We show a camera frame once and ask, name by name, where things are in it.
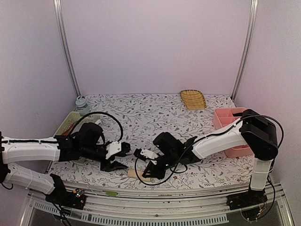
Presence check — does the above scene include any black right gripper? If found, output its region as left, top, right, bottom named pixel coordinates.
left=143, top=153, right=178, bottom=181

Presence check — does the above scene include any beige garment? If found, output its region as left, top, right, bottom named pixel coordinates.
left=127, top=169, right=151, bottom=182

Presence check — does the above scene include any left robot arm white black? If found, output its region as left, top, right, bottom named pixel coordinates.
left=0, top=134, right=130, bottom=204

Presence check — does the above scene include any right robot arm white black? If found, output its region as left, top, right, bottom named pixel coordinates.
left=143, top=109, right=281, bottom=205

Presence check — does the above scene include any green tape piece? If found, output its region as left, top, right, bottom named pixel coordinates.
left=104, top=191, right=118, bottom=197

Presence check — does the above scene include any floral tablecloth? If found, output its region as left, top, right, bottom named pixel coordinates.
left=49, top=94, right=253, bottom=190

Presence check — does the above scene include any red garment in basket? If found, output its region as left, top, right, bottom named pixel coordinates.
left=62, top=125, right=73, bottom=136

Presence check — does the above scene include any cream perforated laundry basket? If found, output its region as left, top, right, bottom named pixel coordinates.
left=54, top=112, right=100, bottom=136

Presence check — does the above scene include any mint lidded glass jar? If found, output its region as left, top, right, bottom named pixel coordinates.
left=75, top=96, right=90, bottom=116

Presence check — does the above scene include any yellow woven bamboo tray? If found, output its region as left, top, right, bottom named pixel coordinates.
left=180, top=89, right=206, bottom=110

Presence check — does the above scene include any pink divided organizer box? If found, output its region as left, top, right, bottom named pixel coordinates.
left=213, top=107, right=253, bottom=158

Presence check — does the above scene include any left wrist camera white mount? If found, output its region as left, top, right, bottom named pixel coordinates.
left=105, top=141, right=131, bottom=159

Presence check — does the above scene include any right black camera cable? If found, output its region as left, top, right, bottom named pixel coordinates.
left=135, top=155, right=189, bottom=186

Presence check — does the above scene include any left black braided cable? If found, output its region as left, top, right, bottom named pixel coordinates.
left=69, top=112, right=124, bottom=143

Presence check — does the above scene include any aluminium front rail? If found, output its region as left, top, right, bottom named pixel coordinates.
left=20, top=182, right=294, bottom=226

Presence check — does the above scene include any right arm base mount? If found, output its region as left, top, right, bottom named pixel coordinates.
left=226, top=189, right=268, bottom=210

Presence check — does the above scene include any left aluminium frame post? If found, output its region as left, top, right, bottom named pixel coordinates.
left=53, top=0, right=81, bottom=96

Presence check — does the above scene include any aluminium frame post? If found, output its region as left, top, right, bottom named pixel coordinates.
left=53, top=0, right=81, bottom=96
left=230, top=0, right=259, bottom=102

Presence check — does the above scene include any right aluminium frame post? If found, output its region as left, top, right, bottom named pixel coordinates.
left=230, top=0, right=259, bottom=102

